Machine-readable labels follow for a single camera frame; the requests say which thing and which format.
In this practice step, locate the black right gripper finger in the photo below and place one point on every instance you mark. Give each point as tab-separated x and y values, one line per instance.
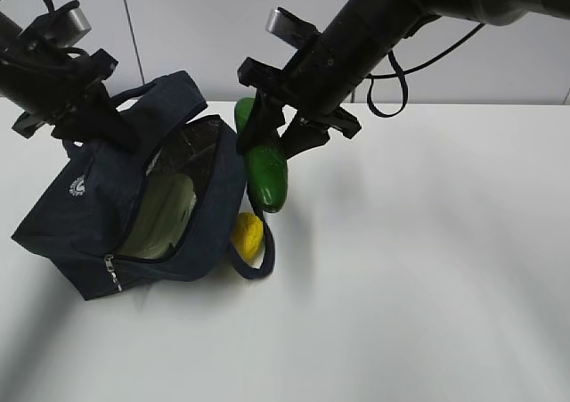
257	118
303	134

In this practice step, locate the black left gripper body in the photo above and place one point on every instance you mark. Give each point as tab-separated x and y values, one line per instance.
44	92

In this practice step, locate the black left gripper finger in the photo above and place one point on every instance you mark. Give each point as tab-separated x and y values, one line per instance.
105	122
71	126

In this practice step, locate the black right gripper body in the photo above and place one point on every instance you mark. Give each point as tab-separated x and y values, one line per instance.
267	79

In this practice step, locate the green cucumber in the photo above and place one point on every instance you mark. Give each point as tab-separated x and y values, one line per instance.
267	173

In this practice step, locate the green lidded glass container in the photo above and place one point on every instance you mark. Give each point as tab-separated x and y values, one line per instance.
164	213

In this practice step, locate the dark navy lunch bag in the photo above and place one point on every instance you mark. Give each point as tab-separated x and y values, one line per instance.
113	220

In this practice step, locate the yellow lemon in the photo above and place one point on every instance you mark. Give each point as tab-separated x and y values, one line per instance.
248	236

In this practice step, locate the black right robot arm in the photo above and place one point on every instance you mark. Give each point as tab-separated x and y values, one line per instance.
328	65

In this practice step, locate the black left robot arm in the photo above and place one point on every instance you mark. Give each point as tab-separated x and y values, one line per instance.
29	50

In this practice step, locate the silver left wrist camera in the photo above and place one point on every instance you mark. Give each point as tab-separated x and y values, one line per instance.
63	27

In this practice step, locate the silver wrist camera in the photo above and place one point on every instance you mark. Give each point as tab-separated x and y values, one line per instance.
63	27
289	28

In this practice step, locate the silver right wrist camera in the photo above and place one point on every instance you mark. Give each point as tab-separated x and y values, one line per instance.
289	28

